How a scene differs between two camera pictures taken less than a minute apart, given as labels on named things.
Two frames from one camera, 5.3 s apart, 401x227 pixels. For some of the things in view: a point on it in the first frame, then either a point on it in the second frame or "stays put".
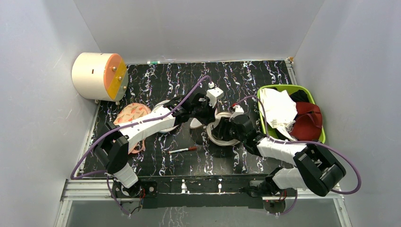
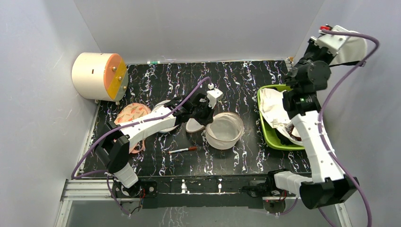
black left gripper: (211, 113) stays put
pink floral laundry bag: (129, 112) stays put
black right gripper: (220, 129) -> (288, 131)
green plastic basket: (267, 130) stays put
